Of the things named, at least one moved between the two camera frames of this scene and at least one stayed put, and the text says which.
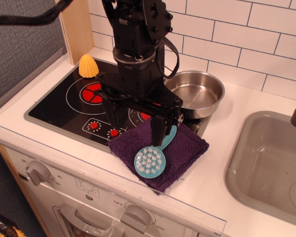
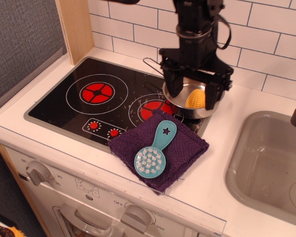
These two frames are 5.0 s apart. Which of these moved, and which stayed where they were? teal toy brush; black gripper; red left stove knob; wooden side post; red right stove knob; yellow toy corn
Moved: yellow toy corn; black gripper
Stayed: red left stove knob; wooden side post; red right stove knob; teal toy brush
